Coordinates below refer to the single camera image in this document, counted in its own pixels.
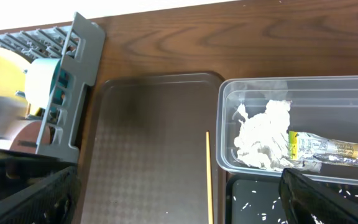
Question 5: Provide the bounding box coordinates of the spilled rice pile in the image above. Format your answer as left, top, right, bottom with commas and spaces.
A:
231, 184, 358, 224

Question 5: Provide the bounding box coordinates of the yellow plate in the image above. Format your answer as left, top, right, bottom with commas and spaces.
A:
0, 47, 40, 115

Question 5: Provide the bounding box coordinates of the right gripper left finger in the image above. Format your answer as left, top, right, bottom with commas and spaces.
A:
0, 166, 81, 224

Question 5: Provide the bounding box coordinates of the green wrapper packet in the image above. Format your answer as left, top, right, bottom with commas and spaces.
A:
288, 131, 358, 167

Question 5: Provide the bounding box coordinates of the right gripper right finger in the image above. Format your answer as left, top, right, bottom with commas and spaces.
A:
278, 168, 358, 224

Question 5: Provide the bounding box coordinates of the wooden chopstick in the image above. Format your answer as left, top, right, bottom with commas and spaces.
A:
206, 131, 214, 224

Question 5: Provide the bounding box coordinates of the crumpled white tissue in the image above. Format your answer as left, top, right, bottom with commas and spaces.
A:
234, 100, 322, 172

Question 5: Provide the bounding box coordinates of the light blue bowl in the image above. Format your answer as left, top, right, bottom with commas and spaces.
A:
24, 58, 60, 109

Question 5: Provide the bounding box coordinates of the brown serving tray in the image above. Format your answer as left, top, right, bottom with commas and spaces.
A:
73, 72, 223, 223

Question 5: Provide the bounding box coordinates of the black waste tray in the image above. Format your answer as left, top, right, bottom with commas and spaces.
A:
224, 175, 358, 224

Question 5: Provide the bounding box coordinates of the grey dish rack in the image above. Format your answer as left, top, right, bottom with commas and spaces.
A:
0, 14, 106, 162

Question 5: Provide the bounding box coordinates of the clear plastic bin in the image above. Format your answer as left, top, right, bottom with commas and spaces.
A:
216, 76, 358, 185

